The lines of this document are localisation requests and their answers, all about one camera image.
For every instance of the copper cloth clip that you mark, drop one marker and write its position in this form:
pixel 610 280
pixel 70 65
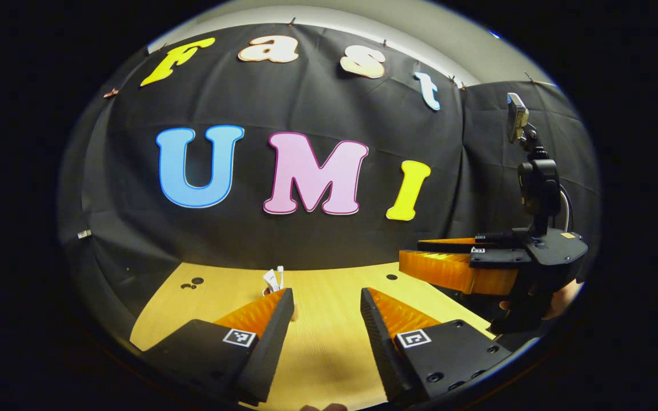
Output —
pixel 111 92

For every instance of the white toothbrush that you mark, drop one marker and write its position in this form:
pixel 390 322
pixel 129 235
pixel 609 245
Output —
pixel 280 271

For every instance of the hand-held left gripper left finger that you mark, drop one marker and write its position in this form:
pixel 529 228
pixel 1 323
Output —
pixel 275 342

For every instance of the wooden desktop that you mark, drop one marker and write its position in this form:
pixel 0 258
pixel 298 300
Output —
pixel 329 342

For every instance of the beige cup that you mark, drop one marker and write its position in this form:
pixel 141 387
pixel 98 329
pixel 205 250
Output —
pixel 295 313

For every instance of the silver cloth clip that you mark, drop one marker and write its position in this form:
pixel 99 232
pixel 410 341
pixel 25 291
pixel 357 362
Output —
pixel 84 234

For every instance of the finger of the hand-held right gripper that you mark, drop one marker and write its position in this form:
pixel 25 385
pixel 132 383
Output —
pixel 443 271
pixel 460 245

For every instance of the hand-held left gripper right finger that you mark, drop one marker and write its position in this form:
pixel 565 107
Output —
pixel 380 348

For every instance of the white toothpaste tube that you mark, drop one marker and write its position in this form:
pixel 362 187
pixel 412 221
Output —
pixel 272 279

